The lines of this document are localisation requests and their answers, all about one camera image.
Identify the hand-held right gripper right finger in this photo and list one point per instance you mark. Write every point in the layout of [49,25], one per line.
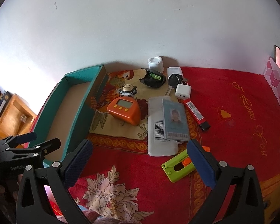
[200,161]

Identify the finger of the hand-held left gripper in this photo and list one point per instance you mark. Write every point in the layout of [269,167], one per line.
[25,137]
[49,144]

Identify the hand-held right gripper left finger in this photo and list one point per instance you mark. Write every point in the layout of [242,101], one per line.
[79,161]

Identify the green and orange utility knife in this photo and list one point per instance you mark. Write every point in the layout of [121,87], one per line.
[177,176]

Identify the teal cardboard box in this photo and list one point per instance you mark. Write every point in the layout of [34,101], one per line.
[60,112]

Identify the grey power bank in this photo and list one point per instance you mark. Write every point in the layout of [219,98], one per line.
[154,140]

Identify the orange digital timer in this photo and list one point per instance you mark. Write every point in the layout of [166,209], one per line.
[123,114]

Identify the white charger plug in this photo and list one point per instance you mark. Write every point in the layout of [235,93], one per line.
[183,91]

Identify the black car key with rings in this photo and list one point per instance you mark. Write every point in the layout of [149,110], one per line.
[173,80]

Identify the monkey figurine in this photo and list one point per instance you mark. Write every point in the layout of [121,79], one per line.
[128,89]

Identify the small clear object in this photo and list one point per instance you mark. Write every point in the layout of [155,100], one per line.
[22,118]

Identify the wooden cabinet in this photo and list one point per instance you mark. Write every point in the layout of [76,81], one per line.
[14,112]

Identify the card in clear holder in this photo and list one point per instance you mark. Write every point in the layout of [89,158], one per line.
[175,121]

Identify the red embroidered towel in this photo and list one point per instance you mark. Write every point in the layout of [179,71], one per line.
[235,98]

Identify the white earbuds case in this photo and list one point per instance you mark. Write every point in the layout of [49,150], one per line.
[173,70]

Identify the white round cup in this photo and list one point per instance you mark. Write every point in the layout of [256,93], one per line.
[155,63]

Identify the pink cube patterned box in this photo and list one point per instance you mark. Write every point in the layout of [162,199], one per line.
[277,84]

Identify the smartphone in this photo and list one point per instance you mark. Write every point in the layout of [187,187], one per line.
[278,56]

